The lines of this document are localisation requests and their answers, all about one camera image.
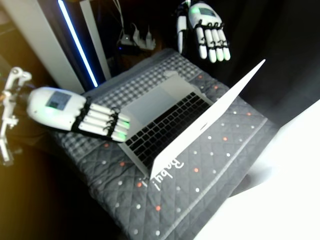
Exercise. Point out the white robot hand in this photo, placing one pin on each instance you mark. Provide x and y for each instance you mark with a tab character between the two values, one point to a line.
203	17
60	112

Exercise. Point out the silver laptop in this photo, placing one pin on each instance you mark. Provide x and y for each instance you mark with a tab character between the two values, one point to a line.
160	95

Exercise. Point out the white power strip with plugs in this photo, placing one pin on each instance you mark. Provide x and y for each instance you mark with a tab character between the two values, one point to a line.
140	40

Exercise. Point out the blue-white light strip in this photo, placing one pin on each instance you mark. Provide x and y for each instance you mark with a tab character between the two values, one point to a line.
77	42

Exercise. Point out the grey quilt with dots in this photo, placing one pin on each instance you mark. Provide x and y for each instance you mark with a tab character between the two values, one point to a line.
155	210

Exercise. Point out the white board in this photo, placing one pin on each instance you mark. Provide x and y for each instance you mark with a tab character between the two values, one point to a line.
275	187

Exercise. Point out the wide white frame panel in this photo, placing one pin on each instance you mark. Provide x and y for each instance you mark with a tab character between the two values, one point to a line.
42	42

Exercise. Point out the narrow white frame post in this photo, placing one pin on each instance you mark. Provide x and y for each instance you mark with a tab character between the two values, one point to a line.
96	42

